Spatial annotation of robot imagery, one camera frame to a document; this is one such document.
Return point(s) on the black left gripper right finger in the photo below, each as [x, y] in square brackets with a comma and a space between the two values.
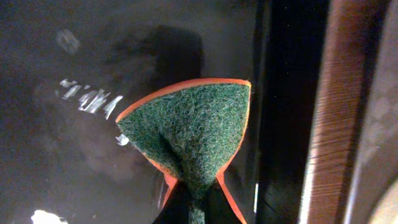
[217, 208]

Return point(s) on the black small tray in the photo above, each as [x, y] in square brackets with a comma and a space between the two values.
[68, 68]

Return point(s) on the green and orange sponge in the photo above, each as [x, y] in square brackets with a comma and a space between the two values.
[191, 131]

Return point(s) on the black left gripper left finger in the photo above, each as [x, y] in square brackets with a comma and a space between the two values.
[177, 207]

